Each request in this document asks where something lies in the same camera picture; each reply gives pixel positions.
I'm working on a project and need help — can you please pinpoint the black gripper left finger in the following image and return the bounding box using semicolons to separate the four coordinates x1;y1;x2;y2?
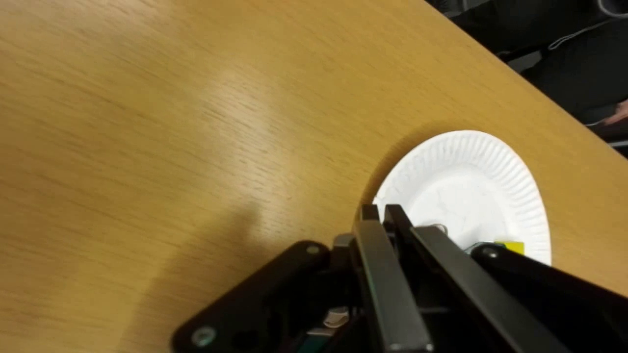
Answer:
170;204;435;353

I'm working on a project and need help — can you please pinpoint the yellow block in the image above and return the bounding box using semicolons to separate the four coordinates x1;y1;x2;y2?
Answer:
494;240;527;257

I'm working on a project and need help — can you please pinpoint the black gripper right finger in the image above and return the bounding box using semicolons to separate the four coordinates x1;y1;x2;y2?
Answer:
382;204;628;353

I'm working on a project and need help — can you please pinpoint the white paper plate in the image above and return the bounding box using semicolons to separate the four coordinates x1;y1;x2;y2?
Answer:
370;128;553;267

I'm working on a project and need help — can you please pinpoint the brown whitish object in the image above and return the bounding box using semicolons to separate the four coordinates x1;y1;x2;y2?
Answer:
321;306;353;330

